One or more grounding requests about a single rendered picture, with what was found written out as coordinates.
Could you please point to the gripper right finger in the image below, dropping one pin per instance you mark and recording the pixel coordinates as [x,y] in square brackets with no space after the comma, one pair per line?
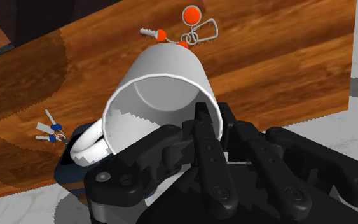
[268,167]

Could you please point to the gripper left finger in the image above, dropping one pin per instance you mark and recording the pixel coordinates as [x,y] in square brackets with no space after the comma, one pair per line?
[211,167]

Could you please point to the white mug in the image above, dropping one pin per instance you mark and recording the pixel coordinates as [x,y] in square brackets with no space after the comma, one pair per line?
[166,62]

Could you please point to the wooden table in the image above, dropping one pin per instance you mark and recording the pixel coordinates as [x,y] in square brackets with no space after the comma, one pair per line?
[274,62]

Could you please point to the dark blue box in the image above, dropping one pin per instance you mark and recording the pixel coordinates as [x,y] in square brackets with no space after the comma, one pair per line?
[70,175]

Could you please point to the orange key set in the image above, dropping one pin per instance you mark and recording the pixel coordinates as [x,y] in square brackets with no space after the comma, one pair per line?
[191,14]

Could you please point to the blue key set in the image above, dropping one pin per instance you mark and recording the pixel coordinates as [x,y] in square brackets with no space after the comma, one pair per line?
[56,127]

